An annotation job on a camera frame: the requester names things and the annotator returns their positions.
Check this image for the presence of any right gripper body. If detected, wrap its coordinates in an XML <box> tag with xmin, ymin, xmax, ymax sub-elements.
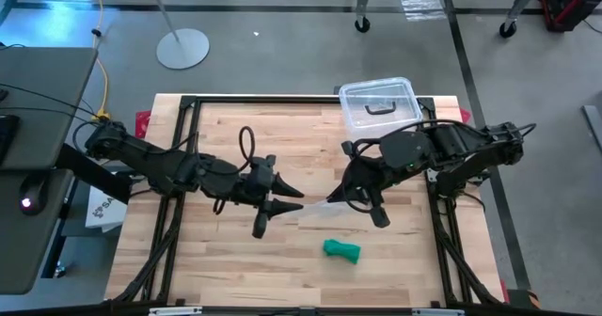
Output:
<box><xmin>341</xmin><ymin>139</ymin><xmax>392</xmax><ymax>229</ymax></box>

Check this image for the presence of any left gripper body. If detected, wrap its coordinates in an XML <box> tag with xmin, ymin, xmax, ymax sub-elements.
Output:
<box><xmin>252</xmin><ymin>154</ymin><xmax>279</xmax><ymax>240</ymax></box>

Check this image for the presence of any clear plastic bag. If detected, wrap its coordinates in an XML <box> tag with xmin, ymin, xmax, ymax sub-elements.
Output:
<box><xmin>281</xmin><ymin>197</ymin><xmax>356</xmax><ymax>219</ymax></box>

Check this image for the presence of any green elastic bandage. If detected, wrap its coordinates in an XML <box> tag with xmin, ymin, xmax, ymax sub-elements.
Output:
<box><xmin>322</xmin><ymin>238</ymin><xmax>362</xmax><ymax>265</ymax></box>

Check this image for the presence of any clear plastic container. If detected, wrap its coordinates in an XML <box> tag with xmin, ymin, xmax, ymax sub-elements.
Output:
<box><xmin>338</xmin><ymin>76</ymin><xmax>424</xmax><ymax>141</ymax></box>

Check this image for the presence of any grey cart leg with caster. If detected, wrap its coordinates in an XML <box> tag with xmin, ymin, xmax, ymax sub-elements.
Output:
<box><xmin>499</xmin><ymin>0</ymin><xmax>550</xmax><ymax>38</ymax></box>
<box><xmin>354</xmin><ymin>0</ymin><xmax>377</xmax><ymax>35</ymax></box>

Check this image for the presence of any white floor lamp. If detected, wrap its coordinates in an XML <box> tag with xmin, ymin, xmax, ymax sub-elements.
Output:
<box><xmin>107</xmin><ymin>0</ymin><xmax>212</xmax><ymax>71</ymax></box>

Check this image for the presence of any clear plastic sheet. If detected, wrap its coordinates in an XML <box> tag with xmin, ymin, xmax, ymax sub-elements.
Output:
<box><xmin>395</xmin><ymin>0</ymin><xmax>448</xmax><ymax>23</ymax></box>

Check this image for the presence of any black computer mouse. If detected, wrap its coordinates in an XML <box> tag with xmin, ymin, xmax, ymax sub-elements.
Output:
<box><xmin>17</xmin><ymin>174</ymin><xmax>49</xmax><ymax>217</ymax></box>

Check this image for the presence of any grey metal bar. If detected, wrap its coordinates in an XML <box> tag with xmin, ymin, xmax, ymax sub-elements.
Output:
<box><xmin>581</xmin><ymin>103</ymin><xmax>602</xmax><ymax>153</ymax></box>

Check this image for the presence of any light grey desk panel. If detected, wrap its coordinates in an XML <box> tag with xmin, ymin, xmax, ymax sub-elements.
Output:
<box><xmin>0</xmin><ymin>46</ymin><xmax>99</xmax><ymax>171</ymax></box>

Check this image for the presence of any black keyboard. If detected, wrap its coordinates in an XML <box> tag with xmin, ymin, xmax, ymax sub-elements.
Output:
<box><xmin>0</xmin><ymin>113</ymin><xmax>21</xmax><ymax>165</ymax></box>

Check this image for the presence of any red plastic crate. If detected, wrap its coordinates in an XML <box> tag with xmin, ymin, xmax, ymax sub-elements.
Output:
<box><xmin>537</xmin><ymin>0</ymin><xmax>602</xmax><ymax>34</ymax></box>

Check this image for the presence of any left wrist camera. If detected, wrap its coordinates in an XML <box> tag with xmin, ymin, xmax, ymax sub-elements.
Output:
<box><xmin>242</xmin><ymin>163</ymin><xmax>274</xmax><ymax>199</ymax></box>

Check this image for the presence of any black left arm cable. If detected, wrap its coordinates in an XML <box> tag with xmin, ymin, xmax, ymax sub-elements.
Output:
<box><xmin>70</xmin><ymin>118</ymin><xmax>258</xmax><ymax>216</ymax></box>

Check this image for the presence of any black container handle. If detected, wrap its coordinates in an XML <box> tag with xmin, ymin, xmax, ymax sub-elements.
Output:
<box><xmin>364</xmin><ymin>100</ymin><xmax>396</xmax><ymax>117</ymax></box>

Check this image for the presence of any silver metal bracket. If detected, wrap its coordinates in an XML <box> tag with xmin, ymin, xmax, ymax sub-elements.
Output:
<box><xmin>148</xmin><ymin>306</ymin><xmax>204</xmax><ymax>316</ymax></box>
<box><xmin>410</xmin><ymin>308</ymin><xmax>467</xmax><ymax>316</ymax></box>

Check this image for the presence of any yellow cable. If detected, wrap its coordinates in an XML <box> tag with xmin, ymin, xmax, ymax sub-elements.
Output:
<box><xmin>87</xmin><ymin>0</ymin><xmax>114</xmax><ymax>126</ymax></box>

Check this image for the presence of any black desk cable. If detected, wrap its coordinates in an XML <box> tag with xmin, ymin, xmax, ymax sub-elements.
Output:
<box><xmin>0</xmin><ymin>83</ymin><xmax>103</xmax><ymax>122</ymax></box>
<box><xmin>0</xmin><ymin>105</ymin><xmax>95</xmax><ymax>127</ymax></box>

